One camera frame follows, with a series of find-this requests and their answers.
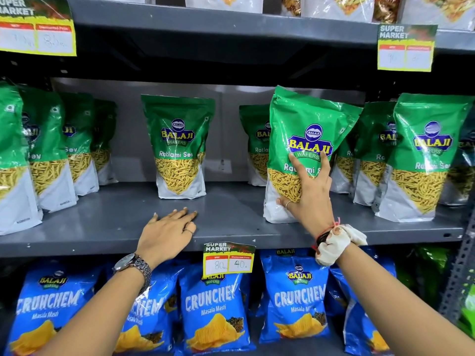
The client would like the person's right hand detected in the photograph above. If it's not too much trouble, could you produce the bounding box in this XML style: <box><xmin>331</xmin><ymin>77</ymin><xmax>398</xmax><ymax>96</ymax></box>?
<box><xmin>276</xmin><ymin>151</ymin><xmax>337</xmax><ymax>240</ymax></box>

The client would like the person's left hand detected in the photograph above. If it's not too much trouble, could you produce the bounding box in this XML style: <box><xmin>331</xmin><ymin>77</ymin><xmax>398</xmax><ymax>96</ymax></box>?
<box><xmin>136</xmin><ymin>207</ymin><xmax>199</xmax><ymax>269</ymax></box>

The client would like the green snack pouch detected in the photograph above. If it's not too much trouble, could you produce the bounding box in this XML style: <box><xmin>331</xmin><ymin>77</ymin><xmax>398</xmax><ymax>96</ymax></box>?
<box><xmin>263</xmin><ymin>85</ymin><xmax>363</xmax><ymax>224</ymax></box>

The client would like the person's right forearm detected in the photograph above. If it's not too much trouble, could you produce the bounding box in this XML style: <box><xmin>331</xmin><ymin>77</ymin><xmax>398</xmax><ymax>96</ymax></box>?
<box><xmin>336</xmin><ymin>243</ymin><xmax>475</xmax><ymax>356</ymax></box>

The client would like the person's left forearm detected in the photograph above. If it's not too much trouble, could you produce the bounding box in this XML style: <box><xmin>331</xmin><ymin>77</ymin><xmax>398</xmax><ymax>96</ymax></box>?
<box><xmin>35</xmin><ymin>268</ymin><xmax>149</xmax><ymax>356</ymax></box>

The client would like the silver metal wristwatch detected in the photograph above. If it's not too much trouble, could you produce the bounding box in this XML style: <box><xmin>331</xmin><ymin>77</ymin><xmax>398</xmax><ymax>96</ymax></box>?
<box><xmin>113</xmin><ymin>253</ymin><xmax>153</xmax><ymax>294</ymax></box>

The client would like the grey metal shelf board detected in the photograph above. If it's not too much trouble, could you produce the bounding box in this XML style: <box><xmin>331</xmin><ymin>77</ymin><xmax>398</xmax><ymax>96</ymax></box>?
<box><xmin>65</xmin><ymin>0</ymin><xmax>475</xmax><ymax>57</ymax></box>
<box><xmin>0</xmin><ymin>181</ymin><xmax>469</xmax><ymax>258</ymax></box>

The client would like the white cloth wrist wrap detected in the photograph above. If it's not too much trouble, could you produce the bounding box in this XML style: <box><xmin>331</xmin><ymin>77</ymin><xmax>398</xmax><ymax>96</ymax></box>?
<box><xmin>315</xmin><ymin>224</ymin><xmax>368</xmax><ymax>267</ymax></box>

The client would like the row of green packets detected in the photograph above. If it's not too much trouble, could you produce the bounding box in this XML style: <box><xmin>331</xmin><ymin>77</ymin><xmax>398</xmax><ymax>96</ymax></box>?
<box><xmin>0</xmin><ymin>79</ymin><xmax>475</xmax><ymax>236</ymax></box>

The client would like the grey shelf back panel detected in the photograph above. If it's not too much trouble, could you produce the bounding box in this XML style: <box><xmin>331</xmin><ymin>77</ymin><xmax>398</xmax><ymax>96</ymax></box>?
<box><xmin>51</xmin><ymin>77</ymin><xmax>367</xmax><ymax>183</ymax></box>

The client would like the yellow green price tag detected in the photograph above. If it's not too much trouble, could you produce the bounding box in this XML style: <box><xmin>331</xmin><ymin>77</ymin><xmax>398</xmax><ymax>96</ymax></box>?
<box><xmin>203</xmin><ymin>242</ymin><xmax>257</xmax><ymax>279</ymax></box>
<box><xmin>0</xmin><ymin>0</ymin><xmax>77</xmax><ymax>57</ymax></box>
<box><xmin>377</xmin><ymin>24</ymin><xmax>438</xmax><ymax>72</ymax></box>

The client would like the row of blue chip packets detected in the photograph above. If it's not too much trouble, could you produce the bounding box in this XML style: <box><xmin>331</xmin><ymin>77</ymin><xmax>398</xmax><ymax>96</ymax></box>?
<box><xmin>4</xmin><ymin>248</ymin><xmax>399</xmax><ymax>356</ymax></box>

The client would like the lime green packet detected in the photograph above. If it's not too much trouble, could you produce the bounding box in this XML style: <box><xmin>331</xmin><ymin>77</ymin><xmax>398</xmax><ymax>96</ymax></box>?
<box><xmin>395</xmin><ymin>245</ymin><xmax>475</xmax><ymax>339</ymax></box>

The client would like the row of white snack packets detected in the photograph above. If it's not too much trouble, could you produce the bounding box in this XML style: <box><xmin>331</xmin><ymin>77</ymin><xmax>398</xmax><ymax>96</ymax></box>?
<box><xmin>71</xmin><ymin>0</ymin><xmax>475</xmax><ymax>32</ymax></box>

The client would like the red thread bracelet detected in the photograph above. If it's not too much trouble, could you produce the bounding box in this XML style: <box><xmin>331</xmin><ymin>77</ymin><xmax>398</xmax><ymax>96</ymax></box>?
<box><xmin>312</xmin><ymin>218</ymin><xmax>341</xmax><ymax>252</ymax></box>

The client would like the perforated grey shelf post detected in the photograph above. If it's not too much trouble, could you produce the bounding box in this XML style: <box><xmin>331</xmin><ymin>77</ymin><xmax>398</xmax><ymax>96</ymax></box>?
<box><xmin>438</xmin><ymin>209</ymin><xmax>475</xmax><ymax>325</ymax></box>

